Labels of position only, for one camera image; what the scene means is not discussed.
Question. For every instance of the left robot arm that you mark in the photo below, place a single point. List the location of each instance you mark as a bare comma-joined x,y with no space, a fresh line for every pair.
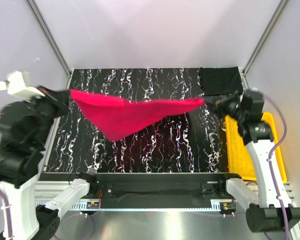
24,128

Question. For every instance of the folded black t shirt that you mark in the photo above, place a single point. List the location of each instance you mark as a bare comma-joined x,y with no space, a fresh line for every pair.
220,81

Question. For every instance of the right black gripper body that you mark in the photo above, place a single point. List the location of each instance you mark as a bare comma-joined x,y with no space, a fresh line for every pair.
220,104

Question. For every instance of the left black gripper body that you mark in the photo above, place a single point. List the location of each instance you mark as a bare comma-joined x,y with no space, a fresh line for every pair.
56,100

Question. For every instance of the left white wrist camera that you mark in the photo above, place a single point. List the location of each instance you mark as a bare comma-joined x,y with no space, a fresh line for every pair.
17,84

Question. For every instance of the connector block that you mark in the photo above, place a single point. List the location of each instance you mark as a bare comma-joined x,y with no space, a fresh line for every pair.
229,206
93,204

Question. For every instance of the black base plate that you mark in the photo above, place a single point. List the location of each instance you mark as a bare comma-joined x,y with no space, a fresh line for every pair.
161,186

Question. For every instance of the slotted cable duct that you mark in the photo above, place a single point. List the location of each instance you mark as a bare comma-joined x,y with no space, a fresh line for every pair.
180,204

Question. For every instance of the left connector block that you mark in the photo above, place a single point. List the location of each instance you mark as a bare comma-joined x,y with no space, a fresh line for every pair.
93,204

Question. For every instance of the left aluminium frame post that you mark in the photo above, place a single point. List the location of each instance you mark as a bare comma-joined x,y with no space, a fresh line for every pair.
34,8

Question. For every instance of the pink t shirt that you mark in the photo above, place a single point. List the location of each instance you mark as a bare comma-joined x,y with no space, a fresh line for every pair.
117,118

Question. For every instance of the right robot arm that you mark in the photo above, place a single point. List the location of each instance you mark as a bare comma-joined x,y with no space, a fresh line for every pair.
270,209

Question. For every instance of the right aluminium frame post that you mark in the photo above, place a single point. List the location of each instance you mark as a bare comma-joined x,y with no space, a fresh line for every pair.
266,34

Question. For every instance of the yellow plastic bin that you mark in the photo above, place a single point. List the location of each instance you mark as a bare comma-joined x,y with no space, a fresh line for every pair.
239,160

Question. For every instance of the aluminium frame post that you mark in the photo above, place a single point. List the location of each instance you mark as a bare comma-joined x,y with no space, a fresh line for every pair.
34,8
266,34

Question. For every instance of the right connector block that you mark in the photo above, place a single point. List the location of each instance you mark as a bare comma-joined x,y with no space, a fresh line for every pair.
229,206

